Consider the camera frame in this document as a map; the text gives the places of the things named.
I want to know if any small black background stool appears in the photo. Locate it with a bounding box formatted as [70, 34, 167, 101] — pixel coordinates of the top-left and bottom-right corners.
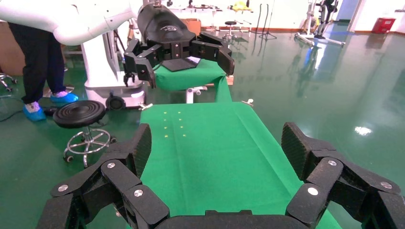
[224, 21, 238, 40]

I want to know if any brown background cardboard box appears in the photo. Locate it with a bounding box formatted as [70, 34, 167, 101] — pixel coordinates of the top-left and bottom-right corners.
[180, 18, 202, 36]

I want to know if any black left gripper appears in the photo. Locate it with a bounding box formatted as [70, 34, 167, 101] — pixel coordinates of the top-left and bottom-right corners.
[123, 4, 236, 89]

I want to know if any black tripod stand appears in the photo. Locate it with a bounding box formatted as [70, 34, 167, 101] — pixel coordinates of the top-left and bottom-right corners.
[251, 0, 278, 41]

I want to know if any black round wheeled stool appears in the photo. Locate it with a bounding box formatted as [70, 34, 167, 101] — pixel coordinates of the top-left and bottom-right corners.
[52, 100, 117, 168]

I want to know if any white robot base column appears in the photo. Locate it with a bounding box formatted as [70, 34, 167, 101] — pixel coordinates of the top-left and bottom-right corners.
[80, 30, 149, 111]

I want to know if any yellow object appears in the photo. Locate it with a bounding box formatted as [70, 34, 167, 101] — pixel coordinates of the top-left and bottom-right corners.
[232, 0, 254, 12]

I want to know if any black flat pad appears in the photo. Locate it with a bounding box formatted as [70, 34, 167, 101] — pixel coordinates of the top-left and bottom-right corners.
[161, 57, 202, 73]

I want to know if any person in dark trousers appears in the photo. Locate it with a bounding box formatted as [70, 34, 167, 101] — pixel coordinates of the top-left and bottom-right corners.
[8, 22, 79, 122]

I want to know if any white table leg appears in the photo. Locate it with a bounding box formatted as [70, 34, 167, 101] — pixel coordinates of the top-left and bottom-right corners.
[186, 86, 209, 104]

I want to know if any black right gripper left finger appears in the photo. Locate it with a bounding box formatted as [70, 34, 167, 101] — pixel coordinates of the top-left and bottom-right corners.
[36, 122, 170, 229]

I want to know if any small green table cloth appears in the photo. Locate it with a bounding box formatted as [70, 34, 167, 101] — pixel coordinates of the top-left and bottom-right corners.
[153, 58, 234, 104]

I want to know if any large green table cloth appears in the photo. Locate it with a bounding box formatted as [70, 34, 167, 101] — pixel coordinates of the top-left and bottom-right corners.
[125, 102, 343, 229]

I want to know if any office chair wheel base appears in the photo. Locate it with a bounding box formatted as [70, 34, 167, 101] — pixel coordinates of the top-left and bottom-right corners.
[0, 73, 19, 93]

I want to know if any white background table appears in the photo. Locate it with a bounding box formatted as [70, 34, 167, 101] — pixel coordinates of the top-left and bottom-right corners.
[169, 3, 228, 20]

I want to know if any red box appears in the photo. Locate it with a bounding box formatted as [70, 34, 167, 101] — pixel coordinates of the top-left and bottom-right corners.
[371, 17, 396, 34]

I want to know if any white wheeled equipment stand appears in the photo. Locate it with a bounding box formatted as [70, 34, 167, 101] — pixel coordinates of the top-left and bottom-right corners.
[294, 0, 346, 48]

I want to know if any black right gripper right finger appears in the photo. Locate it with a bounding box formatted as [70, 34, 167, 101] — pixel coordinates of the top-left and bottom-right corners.
[281, 121, 405, 229]

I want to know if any brown cardboard board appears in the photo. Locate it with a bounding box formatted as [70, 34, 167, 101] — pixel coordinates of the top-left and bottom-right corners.
[0, 20, 26, 76]

